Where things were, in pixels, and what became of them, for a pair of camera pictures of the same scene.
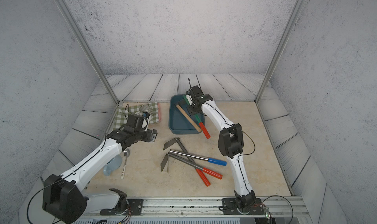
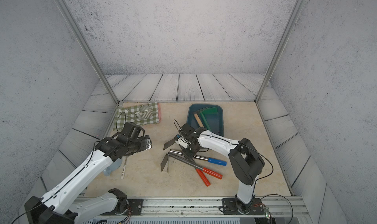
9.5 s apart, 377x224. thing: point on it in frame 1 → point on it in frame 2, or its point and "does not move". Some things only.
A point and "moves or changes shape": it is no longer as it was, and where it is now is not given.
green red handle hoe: (201, 124) moves or changes shape
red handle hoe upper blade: (199, 171) does not move
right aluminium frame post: (283, 44) does not move
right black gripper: (191, 112) → (187, 155)
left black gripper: (149, 131) → (142, 139)
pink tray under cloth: (159, 112) does not move
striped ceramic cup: (145, 108) does not move
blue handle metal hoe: (215, 161) does not move
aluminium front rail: (279, 207) does not move
